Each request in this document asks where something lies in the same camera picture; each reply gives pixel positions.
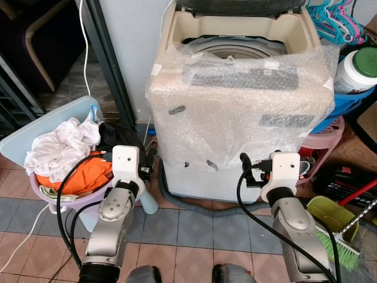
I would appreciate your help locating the brown cardboard box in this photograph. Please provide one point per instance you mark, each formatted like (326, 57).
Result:
(359, 153)

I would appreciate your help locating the pink plastic basket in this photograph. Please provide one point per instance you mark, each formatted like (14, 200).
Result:
(330, 138)

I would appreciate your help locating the dark metal door post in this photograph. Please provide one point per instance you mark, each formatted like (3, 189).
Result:
(106, 59)

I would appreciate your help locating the blue plastic basin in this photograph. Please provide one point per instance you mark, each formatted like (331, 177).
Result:
(347, 103)

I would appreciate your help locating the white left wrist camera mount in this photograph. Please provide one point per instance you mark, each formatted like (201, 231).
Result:
(125, 162)

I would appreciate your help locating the black garment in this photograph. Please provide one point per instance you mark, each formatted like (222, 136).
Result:
(118, 135)

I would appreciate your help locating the white bottle with green lid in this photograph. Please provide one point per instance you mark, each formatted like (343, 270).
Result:
(353, 73)

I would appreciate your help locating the teal plastic clothes hangers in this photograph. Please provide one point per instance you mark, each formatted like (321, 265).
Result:
(324, 23)

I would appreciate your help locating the olive green dustpan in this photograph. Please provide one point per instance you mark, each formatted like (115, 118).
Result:
(327, 212)

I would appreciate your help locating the grey left robot leg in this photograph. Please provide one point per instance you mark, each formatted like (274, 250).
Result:
(144, 275)

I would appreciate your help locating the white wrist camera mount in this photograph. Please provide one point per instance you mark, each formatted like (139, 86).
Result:
(285, 171)
(125, 162)

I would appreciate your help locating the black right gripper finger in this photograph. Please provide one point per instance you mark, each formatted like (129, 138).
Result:
(245, 161)

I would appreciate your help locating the dark chair with beige frame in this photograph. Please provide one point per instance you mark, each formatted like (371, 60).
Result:
(59, 35)

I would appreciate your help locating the pink plastic clothes hangers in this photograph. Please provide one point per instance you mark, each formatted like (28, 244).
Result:
(353, 26)

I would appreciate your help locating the grey right robot leg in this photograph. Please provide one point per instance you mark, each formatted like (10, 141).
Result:
(235, 275)

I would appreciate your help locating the orange garment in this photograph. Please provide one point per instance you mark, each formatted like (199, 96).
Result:
(82, 178)

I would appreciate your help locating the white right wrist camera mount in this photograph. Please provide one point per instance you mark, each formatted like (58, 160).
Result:
(285, 171)

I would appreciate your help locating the white crumpled garment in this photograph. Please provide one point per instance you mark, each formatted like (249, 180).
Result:
(59, 147)

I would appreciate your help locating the metal spiral rod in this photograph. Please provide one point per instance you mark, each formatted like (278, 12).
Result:
(356, 219)

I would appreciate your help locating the grey robot leg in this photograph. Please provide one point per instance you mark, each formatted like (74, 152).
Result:
(235, 275)
(144, 275)

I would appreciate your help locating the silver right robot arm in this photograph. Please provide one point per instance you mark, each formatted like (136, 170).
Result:
(297, 227)

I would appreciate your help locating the beige top-load washing machine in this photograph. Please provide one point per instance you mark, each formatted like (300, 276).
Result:
(194, 184)

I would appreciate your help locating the light blue plastic stool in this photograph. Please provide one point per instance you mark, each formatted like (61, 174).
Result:
(35, 127)

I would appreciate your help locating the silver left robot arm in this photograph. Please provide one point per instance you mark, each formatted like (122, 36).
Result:
(115, 218)

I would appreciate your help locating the lilac plastic laundry basket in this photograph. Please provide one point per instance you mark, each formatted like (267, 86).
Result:
(46, 197)

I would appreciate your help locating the black plastic crate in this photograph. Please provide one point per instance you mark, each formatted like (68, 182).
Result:
(347, 177)

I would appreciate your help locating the clear bubble wrap sheet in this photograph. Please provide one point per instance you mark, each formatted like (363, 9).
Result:
(235, 135)

